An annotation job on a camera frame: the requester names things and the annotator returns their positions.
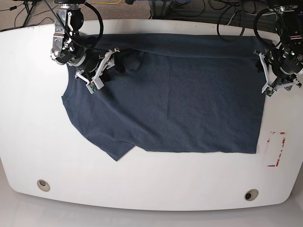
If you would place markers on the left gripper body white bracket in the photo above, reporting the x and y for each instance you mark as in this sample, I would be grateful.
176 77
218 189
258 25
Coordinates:
281 70

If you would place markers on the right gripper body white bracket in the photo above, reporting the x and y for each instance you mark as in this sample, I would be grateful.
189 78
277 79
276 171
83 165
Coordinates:
95 67

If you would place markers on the dark blue t-shirt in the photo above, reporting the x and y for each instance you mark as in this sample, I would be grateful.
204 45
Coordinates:
178 93

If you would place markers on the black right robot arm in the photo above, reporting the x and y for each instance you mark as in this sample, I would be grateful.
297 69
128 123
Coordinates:
72 49

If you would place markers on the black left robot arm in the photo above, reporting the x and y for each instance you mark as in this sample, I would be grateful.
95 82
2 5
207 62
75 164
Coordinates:
289 26

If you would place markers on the red tape marking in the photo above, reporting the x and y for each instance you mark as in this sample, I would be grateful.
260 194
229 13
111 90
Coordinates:
274 148

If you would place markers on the right table grommet hole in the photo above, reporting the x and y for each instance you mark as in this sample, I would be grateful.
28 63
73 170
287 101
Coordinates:
251 195

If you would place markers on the table grommet hole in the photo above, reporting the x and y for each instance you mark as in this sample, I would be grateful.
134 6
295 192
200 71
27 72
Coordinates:
43 185
251 195

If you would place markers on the left table grommet hole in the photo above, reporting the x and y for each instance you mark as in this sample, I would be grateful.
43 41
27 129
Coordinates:
43 185

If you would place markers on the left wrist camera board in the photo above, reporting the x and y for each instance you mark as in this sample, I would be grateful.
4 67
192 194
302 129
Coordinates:
269 91

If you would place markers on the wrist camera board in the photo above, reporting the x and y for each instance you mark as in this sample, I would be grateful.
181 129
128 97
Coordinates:
92 87
269 91

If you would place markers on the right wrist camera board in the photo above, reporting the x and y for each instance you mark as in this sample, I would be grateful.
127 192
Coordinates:
92 87

